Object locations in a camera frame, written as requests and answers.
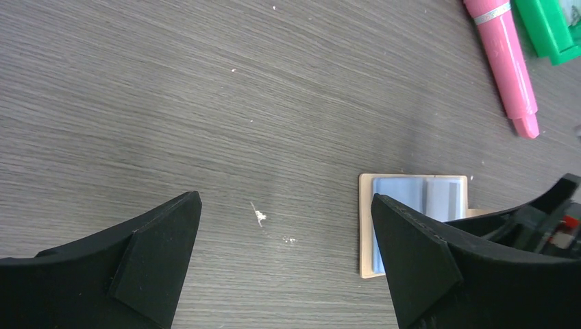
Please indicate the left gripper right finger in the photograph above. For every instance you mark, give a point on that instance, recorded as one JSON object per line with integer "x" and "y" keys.
{"x": 442, "y": 277}

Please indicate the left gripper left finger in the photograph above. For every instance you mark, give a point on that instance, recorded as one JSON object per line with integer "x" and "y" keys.
{"x": 128, "y": 276}

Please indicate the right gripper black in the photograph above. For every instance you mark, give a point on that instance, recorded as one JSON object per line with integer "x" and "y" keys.
{"x": 549, "y": 224}

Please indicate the beige card holder wallet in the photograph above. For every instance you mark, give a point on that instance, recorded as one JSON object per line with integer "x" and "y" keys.
{"x": 441, "y": 197}

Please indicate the green plastic bin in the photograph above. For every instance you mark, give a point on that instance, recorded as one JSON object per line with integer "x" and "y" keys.
{"x": 553, "y": 27}

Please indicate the pink toy microphone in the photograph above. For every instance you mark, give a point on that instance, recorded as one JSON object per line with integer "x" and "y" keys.
{"x": 498, "y": 34}

